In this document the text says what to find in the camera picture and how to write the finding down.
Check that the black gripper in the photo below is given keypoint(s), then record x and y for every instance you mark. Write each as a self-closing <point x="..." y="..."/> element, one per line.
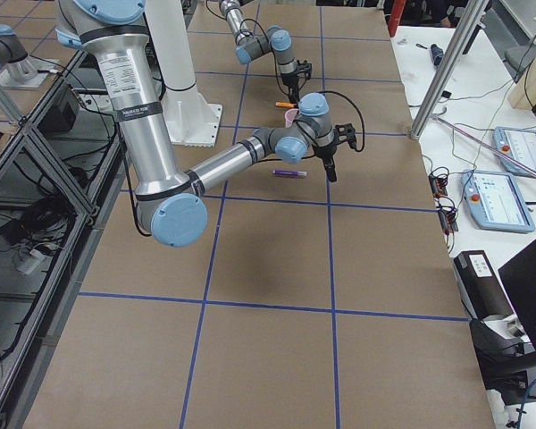
<point x="325" y="155"/>
<point x="288" y="82"/>

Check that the purple marker pen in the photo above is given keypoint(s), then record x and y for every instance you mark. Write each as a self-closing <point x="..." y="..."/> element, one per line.
<point x="289" y="173"/>

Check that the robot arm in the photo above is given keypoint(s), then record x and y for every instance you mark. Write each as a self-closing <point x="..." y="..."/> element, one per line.
<point x="253" y="41"/>
<point x="141" y="49"/>

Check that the long grabber stick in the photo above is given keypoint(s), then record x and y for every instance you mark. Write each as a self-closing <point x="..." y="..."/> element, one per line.
<point x="511" y="165"/>

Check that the brown paper table mat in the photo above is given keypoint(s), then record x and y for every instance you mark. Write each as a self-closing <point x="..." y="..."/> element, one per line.
<point x="305" y="304"/>

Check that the near blue teach pendant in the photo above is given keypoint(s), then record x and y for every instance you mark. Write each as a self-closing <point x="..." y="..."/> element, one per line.
<point x="495" y="201"/>

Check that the blue teach pendant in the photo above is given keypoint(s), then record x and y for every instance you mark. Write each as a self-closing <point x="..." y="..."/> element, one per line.
<point x="495" y="201"/>
<point x="517" y="144"/>

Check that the far blue teach pendant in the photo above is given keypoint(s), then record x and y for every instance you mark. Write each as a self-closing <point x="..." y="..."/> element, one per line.
<point x="517" y="144"/>

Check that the black label printer box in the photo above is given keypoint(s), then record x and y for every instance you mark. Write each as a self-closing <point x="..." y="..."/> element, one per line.
<point x="479" y="287"/>

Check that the black computer monitor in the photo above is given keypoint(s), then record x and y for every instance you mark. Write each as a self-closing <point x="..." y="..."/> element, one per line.
<point x="518" y="277"/>

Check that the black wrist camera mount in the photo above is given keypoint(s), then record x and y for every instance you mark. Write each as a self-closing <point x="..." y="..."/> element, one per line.
<point x="303" y="70"/>
<point x="345" y="133"/>

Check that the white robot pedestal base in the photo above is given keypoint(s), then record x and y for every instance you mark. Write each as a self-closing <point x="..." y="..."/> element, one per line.
<point x="190" y="120"/>

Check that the aluminium frame post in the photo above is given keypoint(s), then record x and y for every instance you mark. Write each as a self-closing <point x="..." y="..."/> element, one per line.
<point x="463" y="32"/>

